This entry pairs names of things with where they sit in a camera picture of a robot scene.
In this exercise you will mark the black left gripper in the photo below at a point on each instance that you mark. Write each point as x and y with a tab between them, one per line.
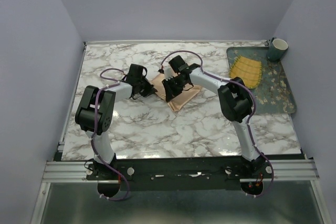
149	89

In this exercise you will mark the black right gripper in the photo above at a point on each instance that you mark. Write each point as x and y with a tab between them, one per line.
170	93

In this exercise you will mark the peach cloth napkin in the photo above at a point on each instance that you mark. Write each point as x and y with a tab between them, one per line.
181	100

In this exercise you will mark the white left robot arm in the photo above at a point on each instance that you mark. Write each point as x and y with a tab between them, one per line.
95	110

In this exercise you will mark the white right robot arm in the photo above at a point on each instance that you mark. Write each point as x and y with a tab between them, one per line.
237	103

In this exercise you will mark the yellow woven coaster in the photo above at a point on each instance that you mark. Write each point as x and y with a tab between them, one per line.
250	71

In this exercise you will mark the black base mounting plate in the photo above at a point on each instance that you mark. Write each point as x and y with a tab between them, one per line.
194	173

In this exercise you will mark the floral teal tray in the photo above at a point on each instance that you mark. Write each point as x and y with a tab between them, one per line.
273	94

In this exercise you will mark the teal mug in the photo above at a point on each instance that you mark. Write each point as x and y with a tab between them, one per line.
277	49

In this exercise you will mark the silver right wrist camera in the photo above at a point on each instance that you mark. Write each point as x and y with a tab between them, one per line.
168	73

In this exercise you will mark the aluminium frame rail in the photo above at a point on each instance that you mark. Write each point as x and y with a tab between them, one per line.
74	172

